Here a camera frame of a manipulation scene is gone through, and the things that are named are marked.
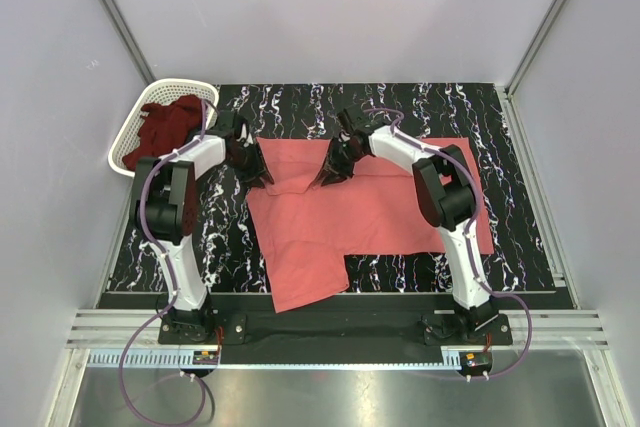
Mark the white plastic laundry basket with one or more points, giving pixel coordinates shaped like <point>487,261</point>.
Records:
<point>164,92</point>

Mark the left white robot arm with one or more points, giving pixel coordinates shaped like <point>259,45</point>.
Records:
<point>164,206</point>

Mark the grey slotted cable duct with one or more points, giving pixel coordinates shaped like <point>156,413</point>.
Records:
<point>154,358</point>

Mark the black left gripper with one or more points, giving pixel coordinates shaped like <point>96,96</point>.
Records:
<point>258,170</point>

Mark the pink t shirt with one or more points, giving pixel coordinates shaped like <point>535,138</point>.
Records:
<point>304,234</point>

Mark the dark red t shirt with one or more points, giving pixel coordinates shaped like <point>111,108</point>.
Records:
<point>165,127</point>

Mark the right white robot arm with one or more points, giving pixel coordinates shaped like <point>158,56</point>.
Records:
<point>449,200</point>

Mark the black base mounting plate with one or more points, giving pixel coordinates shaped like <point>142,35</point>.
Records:
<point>407,345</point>

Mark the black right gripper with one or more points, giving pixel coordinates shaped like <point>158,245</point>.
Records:
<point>341,173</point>

